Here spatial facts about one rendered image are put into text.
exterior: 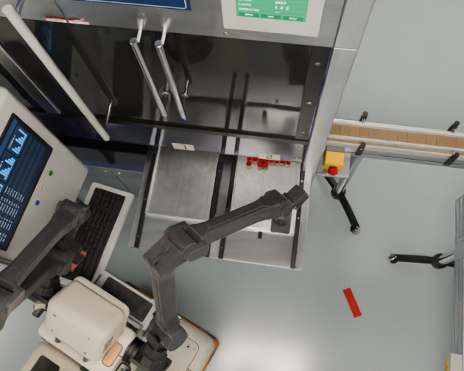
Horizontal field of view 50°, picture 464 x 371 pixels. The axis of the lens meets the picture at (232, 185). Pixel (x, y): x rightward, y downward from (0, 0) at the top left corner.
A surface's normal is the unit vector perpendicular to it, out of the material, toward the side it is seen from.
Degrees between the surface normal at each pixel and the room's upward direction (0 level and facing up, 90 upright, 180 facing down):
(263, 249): 0
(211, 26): 90
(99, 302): 43
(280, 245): 0
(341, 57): 90
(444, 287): 0
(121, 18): 90
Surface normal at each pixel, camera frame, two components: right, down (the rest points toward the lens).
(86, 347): -0.42, 0.41
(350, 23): -0.14, 0.95
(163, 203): -0.05, -0.29
